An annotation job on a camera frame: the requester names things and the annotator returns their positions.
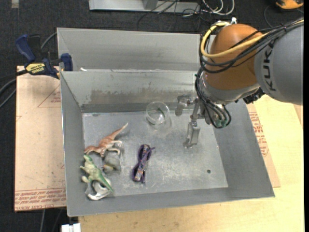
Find grey toy animal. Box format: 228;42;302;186
101;150;122;174

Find brown cardboard board red print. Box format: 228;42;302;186
14;65;281;212

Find white crumpled packet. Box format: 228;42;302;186
85;181;113;201

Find brown toy dinosaur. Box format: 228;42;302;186
84;122;129;157

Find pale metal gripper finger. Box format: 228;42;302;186
175;94;195;117
183;120;201;150

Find grey metal bin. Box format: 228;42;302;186
56;27;276;218

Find green toy dinosaur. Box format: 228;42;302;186
80;154;114;193

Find purple sunglasses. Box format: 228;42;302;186
131;144;156;184

